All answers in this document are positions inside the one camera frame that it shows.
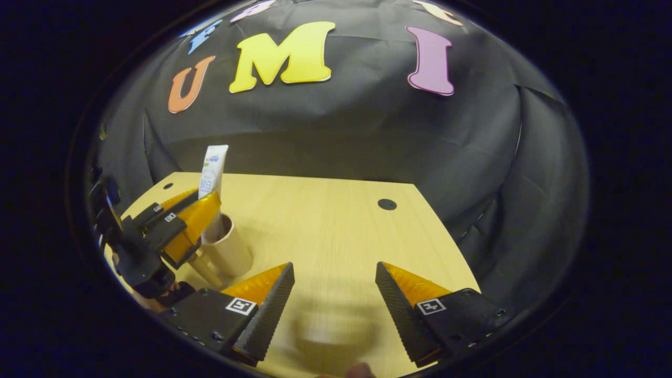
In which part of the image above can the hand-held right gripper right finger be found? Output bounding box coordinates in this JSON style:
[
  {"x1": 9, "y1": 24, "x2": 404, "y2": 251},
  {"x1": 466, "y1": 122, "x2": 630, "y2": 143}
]
[{"x1": 375, "y1": 261, "x2": 518, "y2": 368}]

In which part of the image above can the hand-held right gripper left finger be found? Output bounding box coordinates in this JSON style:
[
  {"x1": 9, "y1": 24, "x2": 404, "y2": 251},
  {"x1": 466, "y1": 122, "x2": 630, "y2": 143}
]
[{"x1": 157, "y1": 262, "x2": 296, "y2": 367}]

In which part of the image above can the beige cup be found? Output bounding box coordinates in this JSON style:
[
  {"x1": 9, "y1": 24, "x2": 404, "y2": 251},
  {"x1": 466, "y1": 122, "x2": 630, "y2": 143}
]
[{"x1": 187, "y1": 213, "x2": 254, "y2": 289}]

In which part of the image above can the white toothpaste tube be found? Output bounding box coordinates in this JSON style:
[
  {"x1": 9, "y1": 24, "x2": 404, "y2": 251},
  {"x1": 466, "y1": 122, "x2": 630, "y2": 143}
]
[{"x1": 198, "y1": 145, "x2": 229, "y2": 243}]

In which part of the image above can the wooden desktop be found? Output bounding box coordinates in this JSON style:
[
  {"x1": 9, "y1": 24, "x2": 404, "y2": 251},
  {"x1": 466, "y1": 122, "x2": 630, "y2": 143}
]
[{"x1": 105, "y1": 172, "x2": 481, "y2": 378}]

